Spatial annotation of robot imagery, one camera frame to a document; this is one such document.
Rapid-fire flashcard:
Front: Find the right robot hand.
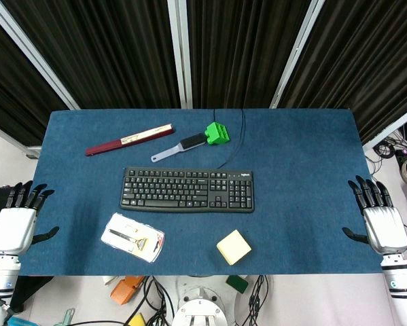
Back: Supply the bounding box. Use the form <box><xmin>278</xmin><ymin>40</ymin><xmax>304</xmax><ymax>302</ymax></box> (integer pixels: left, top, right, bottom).
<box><xmin>342</xmin><ymin>175</ymin><xmax>407</xmax><ymax>255</ymax></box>

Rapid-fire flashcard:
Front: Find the green toy brick block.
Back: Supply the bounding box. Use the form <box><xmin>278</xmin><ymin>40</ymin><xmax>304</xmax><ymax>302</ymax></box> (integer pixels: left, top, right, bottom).
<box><xmin>205</xmin><ymin>122</ymin><xmax>231</xmax><ymax>146</ymax></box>

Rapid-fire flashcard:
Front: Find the dark green block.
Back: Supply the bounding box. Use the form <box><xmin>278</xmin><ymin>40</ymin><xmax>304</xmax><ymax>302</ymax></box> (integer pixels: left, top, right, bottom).
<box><xmin>226</xmin><ymin>275</ymin><xmax>249</xmax><ymax>294</ymax></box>

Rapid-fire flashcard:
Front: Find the black keyboard cable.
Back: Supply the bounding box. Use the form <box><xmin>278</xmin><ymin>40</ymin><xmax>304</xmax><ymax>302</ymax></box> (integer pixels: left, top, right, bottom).
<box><xmin>213</xmin><ymin>108</ymin><xmax>247</xmax><ymax>170</ymax></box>

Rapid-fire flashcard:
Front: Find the grey handled black brush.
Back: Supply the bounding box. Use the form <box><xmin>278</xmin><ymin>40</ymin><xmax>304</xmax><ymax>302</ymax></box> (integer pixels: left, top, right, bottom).
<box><xmin>150</xmin><ymin>132</ymin><xmax>208</xmax><ymax>164</ymax></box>

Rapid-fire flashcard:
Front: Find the teal tool handle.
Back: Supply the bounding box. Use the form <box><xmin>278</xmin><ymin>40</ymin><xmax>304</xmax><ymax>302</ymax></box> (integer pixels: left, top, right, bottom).
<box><xmin>56</xmin><ymin>308</ymin><xmax>76</xmax><ymax>326</ymax></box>

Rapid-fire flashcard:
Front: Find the black pleated curtain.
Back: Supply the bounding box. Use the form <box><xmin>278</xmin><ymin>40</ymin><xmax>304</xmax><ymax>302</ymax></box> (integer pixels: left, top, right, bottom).
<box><xmin>0</xmin><ymin>0</ymin><xmax>407</xmax><ymax>147</ymax></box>

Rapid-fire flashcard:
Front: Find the yellow block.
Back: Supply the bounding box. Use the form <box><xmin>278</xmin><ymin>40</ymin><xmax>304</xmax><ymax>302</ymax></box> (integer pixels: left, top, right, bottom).
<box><xmin>127</xmin><ymin>312</ymin><xmax>147</xmax><ymax>326</ymax></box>

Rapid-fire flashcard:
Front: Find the packaged razor in blister pack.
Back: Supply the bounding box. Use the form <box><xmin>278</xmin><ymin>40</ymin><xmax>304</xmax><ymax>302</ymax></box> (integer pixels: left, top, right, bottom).
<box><xmin>100</xmin><ymin>212</ymin><xmax>166</xmax><ymax>264</ymax></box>

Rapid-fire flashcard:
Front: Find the black computer keyboard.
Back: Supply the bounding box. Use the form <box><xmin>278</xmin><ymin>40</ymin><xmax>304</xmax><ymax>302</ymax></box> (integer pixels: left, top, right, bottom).
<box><xmin>120</xmin><ymin>166</ymin><xmax>255</xmax><ymax>214</ymax></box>

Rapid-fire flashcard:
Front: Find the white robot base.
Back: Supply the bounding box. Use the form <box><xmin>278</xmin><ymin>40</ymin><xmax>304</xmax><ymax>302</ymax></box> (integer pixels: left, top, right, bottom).
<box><xmin>171</xmin><ymin>275</ymin><xmax>240</xmax><ymax>326</ymax></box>

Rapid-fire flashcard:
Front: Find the dark red folded fan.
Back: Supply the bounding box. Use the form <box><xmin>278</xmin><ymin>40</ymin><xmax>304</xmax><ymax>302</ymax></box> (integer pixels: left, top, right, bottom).
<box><xmin>84</xmin><ymin>123</ymin><xmax>176</xmax><ymax>158</ymax></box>

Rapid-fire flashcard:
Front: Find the yellow sticky note pad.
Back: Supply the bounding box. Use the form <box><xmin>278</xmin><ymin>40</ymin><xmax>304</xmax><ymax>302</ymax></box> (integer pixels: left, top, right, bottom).
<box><xmin>216</xmin><ymin>229</ymin><xmax>253</xmax><ymax>266</ymax></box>

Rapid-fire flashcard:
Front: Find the orange box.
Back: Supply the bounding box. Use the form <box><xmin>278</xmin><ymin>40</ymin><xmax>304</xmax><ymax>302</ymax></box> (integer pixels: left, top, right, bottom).
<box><xmin>109</xmin><ymin>276</ymin><xmax>145</xmax><ymax>306</ymax></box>

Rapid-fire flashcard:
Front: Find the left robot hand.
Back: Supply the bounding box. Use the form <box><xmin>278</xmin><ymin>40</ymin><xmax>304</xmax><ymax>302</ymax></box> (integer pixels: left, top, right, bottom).
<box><xmin>0</xmin><ymin>180</ymin><xmax>60</xmax><ymax>256</ymax></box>

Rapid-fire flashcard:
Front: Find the blue table cloth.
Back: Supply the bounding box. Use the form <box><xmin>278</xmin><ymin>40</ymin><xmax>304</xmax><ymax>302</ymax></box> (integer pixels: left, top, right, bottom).
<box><xmin>18</xmin><ymin>108</ymin><xmax>383</xmax><ymax>277</ymax></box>

